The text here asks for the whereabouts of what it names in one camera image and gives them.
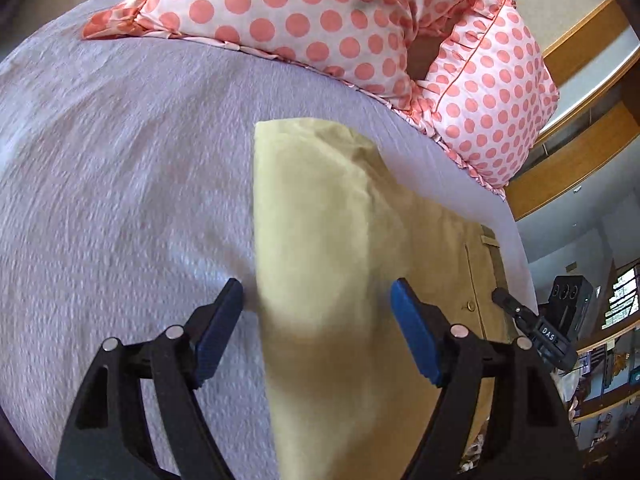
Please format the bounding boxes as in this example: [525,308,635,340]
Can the pink polka dot pillow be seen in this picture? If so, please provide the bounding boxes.
[81,0,516,113]
[397,5,560,202]

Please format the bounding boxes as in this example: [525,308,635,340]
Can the wooden wall shelf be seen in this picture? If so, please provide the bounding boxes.
[505,0,640,222]

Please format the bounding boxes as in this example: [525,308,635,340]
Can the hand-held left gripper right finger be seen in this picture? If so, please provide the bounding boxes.
[390,278,585,480]

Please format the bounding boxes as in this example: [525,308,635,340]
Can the khaki pants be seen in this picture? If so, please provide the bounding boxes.
[252,117,516,480]

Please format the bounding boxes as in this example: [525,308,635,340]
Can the lavender textured bedspread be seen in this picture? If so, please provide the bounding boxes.
[0,0,540,480]

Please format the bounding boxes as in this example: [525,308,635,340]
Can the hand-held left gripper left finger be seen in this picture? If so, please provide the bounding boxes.
[55,277,245,480]

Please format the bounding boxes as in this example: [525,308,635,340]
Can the wooden shelf with trinkets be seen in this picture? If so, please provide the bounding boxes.
[560,260,640,453]

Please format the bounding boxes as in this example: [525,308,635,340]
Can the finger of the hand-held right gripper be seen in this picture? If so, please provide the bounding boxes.
[491,287,540,333]

